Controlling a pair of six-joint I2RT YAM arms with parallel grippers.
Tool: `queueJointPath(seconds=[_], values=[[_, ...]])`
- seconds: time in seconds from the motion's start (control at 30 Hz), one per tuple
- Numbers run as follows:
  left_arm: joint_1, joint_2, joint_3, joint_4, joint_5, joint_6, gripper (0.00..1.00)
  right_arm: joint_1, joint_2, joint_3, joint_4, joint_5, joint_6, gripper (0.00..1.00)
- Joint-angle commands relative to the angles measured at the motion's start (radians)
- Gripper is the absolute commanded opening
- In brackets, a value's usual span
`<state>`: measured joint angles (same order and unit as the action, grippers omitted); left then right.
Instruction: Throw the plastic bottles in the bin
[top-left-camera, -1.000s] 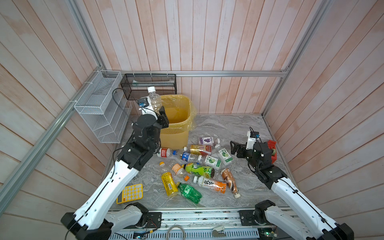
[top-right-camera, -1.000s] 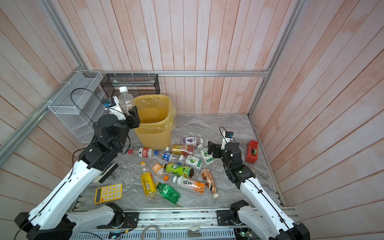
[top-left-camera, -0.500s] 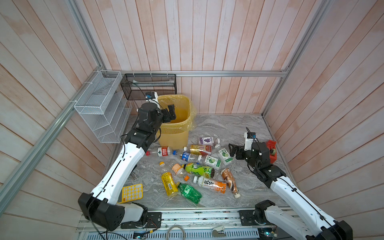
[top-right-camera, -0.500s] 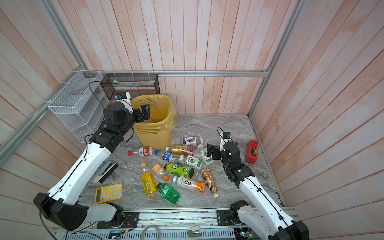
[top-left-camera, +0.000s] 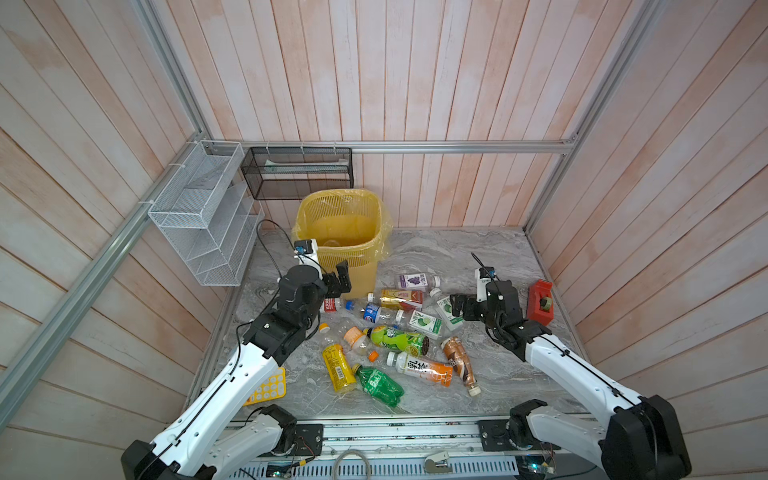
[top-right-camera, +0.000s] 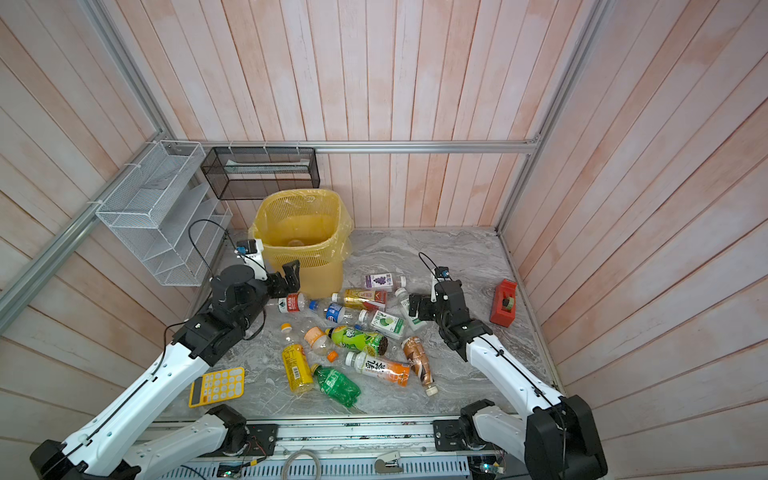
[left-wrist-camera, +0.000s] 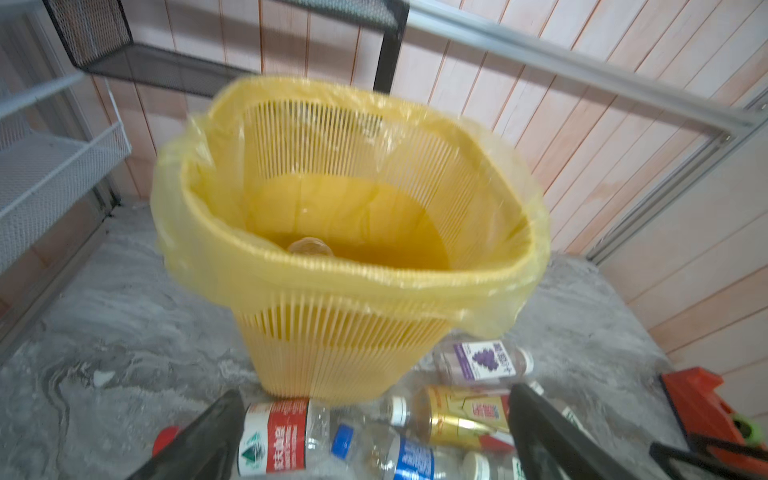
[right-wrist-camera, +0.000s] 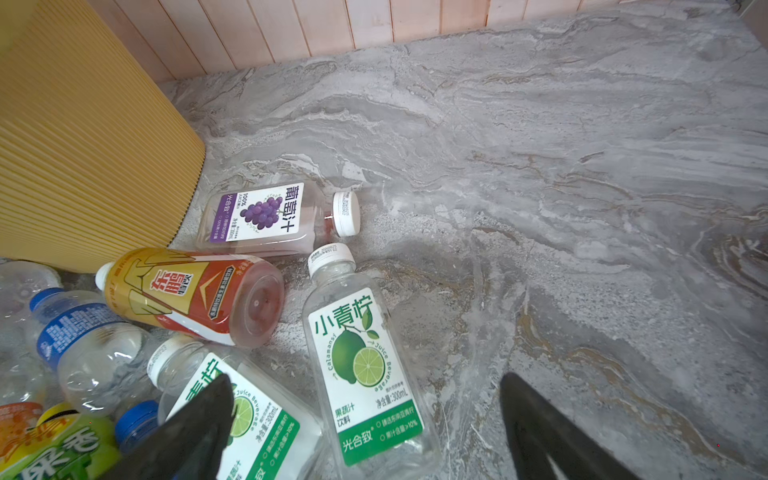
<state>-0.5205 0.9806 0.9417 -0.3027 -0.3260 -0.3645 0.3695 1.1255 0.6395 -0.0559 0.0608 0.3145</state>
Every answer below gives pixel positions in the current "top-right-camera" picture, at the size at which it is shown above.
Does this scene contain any brown milk tea bottle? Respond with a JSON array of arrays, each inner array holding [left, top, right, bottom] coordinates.
[[401, 336, 439, 397]]

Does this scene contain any yellow plastic bin liner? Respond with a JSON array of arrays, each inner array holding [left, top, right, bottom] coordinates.
[[247, 188, 355, 269]]

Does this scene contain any red label water bottle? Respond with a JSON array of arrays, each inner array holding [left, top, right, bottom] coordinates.
[[277, 292, 310, 314]]

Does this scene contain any red tape dispenser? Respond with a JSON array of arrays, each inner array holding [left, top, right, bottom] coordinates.
[[490, 279, 517, 328]]

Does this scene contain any yellow ribbed waste bin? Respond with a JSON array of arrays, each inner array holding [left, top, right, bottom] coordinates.
[[254, 189, 353, 301]]

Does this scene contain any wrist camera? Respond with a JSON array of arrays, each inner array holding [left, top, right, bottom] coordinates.
[[235, 239, 268, 280], [431, 266, 451, 302]]

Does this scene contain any green soda bottle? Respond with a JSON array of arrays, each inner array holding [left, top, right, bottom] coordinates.
[[311, 364, 361, 408]]

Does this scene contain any orange juice bottle white cap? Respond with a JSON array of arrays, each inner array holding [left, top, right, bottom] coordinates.
[[344, 352, 410, 387]]

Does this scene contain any coiled grey cable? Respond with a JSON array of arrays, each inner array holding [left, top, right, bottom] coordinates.
[[281, 448, 324, 480]]

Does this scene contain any lime label bottle right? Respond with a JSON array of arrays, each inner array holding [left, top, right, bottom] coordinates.
[[395, 287, 427, 332]]

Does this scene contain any gold red energy drink bottle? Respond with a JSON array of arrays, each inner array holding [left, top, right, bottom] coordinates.
[[331, 288, 387, 311]]

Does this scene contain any blue label pepsi bottle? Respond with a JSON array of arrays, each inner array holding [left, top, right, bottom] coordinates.
[[309, 299, 365, 325]]

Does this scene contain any white wire mesh shelf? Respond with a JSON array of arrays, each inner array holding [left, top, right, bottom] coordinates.
[[97, 141, 232, 287]]

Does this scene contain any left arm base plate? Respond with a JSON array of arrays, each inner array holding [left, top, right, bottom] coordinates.
[[209, 423, 279, 457]]

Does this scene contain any yellow label tea bottle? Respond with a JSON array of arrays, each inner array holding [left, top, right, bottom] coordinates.
[[280, 323, 314, 396]]

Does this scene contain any lime label bottle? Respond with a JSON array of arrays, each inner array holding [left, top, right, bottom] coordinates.
[[358, 310, 405, 341], [395, 287, 427, 332]]

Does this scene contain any green label tea bottle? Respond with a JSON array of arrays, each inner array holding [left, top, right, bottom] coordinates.
[[325, 326, 389, 357]]

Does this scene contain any grey stapler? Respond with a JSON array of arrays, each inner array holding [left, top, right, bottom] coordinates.
[[374, 451, 404, 475]]

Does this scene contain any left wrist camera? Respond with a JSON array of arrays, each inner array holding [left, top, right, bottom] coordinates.
[[235, 239, 268, 280]]

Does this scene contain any lime label bottle left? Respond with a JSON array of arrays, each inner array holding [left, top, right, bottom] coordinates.
[[358, 310, 405, 341]]

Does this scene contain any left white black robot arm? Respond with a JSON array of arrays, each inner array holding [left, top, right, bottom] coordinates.
[[30, 260, 300, 479]]

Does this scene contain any orange label clear bottle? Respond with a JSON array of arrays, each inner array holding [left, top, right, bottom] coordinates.
[[304, 326, 339, 363]]

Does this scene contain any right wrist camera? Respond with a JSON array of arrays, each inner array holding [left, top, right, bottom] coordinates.
[[431, 266, 451, 302]]

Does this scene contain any yellow calculator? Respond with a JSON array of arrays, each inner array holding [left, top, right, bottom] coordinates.
[[188, 367, 245, 408]]

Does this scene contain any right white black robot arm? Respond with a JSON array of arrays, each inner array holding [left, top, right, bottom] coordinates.
[[409, 279, 608, 479]]

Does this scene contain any purple grape juice bottle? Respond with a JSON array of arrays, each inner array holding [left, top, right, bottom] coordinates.
[[364, 272, 407, 292]]

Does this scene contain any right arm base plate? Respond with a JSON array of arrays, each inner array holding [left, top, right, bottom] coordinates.
[[432, 418, 497, 452]]

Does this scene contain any black wire mesh basket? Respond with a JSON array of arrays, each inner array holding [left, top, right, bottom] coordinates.
[[201, 146, 320, 201]]

